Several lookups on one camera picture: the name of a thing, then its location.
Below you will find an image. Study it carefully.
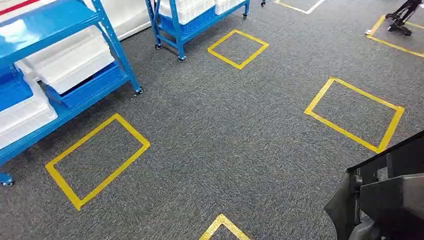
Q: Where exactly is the black plastic plate frame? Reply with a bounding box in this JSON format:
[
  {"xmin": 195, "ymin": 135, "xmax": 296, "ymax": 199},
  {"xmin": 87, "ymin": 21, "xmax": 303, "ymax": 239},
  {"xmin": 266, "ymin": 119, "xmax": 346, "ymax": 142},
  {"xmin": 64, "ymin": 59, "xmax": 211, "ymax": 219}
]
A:
[{"xmin": 324, "ymin": 129, "xmax": 424, "ymax": 240}]

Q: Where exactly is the yellow floor tape square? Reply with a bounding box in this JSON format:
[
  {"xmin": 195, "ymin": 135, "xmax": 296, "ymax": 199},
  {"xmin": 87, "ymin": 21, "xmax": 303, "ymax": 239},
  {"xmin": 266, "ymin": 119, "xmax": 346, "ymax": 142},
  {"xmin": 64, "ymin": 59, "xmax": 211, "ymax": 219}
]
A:
[
  {"xmin": 304, "ymin": 77, "xmax": 406, "ymax": 155},
  {"xmin": 45, "ymin": 113, "xmax": 151, "ymax": 212},
  {"xmin": 207, "ymin": 29, "xmax": 270, "ymax": 71}
]

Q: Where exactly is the blue wheeled shelf rack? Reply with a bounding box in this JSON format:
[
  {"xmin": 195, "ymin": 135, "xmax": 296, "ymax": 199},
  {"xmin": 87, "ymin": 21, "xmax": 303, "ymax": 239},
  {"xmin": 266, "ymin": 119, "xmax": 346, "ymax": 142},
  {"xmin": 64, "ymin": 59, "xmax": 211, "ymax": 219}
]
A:
[{"xmin": 144, "ymin": 0, "xmax": 252, "ymax": 63}]

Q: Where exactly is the white car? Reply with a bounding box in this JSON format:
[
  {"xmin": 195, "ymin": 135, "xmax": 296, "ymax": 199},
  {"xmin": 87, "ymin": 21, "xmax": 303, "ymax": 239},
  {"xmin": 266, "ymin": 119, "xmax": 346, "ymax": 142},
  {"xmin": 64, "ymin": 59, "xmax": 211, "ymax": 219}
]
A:
[{"xmin": 0, "ymin": 0, "xmax": 153, "ymax": 41}]

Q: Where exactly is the blue metal shelf rack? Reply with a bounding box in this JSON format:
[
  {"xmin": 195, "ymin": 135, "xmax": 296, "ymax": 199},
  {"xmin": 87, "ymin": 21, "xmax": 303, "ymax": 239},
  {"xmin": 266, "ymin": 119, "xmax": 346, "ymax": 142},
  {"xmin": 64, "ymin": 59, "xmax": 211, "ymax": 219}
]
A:
[{"xmin": 0, "ymin": 0, "xmax": 144, "ymax": 187}]

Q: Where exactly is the black floor stand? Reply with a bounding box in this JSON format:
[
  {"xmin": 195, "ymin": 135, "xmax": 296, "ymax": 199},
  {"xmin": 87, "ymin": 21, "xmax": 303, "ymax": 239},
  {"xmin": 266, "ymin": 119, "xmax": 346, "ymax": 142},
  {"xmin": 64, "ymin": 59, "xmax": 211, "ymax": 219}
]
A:
[{"xmin": 385, "ymin": 0, "xmax": 424, "ymax": 37}]

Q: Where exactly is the red barrier belt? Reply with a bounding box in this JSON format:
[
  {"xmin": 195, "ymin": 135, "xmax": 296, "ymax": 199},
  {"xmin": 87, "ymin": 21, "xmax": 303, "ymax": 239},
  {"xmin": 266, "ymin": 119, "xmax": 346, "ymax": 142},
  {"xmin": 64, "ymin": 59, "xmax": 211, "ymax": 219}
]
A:
[{"xmin": 0, "ymin": 0, "xmax": 41, "ymax": 16}]

